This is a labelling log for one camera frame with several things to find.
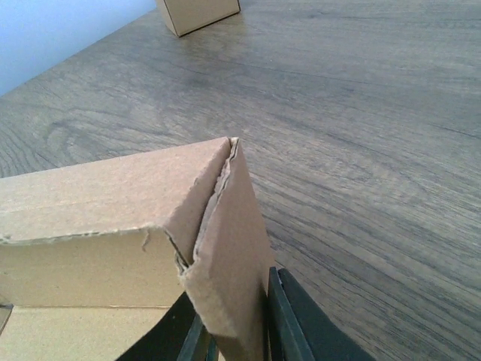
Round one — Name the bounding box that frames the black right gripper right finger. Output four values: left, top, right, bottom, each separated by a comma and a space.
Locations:
268, 267, 373, 361

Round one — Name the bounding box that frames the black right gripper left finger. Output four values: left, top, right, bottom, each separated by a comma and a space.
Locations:
117, 293, 218, 361

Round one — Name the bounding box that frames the folded small cardboard box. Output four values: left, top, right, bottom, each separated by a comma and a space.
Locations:
156, 0, 241, 37

